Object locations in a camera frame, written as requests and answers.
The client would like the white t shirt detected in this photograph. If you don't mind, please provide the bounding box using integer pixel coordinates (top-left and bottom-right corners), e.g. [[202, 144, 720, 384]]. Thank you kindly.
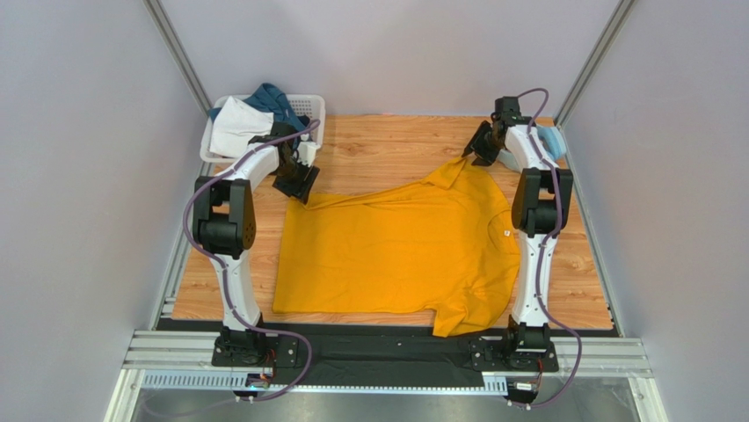
[[208, 97, 274, 158]]

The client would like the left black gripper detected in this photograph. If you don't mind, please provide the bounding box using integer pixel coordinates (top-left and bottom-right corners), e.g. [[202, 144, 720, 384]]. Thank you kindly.
[[273, 155, 320, 204]]

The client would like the white slotted cable duct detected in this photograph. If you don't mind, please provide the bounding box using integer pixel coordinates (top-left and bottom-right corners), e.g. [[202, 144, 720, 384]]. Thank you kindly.
[[141, 369, 509, 396]]

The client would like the aluminium frame rail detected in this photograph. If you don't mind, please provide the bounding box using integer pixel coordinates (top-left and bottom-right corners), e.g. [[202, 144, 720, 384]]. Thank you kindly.
[[123, 326, 653, 378]]

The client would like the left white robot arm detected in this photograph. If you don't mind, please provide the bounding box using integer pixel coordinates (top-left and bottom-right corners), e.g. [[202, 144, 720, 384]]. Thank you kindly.
[[184, 120, 319, 367]]

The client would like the yellow t shirt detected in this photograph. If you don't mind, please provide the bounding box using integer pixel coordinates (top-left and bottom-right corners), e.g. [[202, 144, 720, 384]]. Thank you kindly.
[[272, 158, 520, 338]]

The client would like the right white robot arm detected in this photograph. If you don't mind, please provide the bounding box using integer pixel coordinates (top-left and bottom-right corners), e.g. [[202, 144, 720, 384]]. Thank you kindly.
[[463, 96, 574, 372]]

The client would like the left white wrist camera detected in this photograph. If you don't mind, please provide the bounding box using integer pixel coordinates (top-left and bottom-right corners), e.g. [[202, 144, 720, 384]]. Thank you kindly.
[[292, 142, 321, 167]]

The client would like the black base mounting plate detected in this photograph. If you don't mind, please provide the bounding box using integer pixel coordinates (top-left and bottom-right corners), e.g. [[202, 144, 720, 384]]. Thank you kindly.
[[211, 323, 560, 388]]

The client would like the teal t shirt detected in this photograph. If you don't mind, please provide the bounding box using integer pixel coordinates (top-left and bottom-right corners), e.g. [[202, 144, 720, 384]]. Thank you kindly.
[[209, 83, 307, 134]]

